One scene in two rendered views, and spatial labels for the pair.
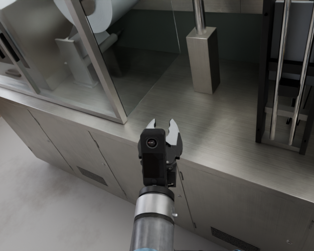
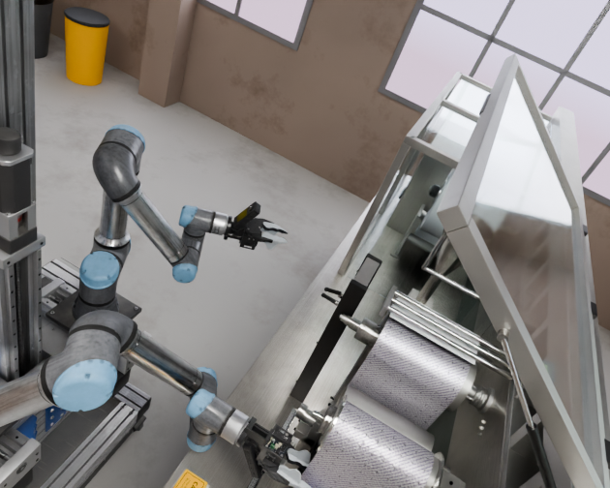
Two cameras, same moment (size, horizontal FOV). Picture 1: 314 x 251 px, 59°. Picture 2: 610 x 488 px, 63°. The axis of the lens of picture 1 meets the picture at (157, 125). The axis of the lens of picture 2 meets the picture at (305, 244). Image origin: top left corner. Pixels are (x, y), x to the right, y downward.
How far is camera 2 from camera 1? 1.35 m
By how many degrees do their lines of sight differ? 43
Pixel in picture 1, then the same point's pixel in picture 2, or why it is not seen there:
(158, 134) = (254, 207)
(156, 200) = (222, 218)
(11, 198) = (305, 247)
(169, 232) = (204, 222)
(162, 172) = (238, 221)
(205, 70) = not seen: hidden behind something
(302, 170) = (273, 386)
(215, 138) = (315, 335)
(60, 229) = (271, 289)
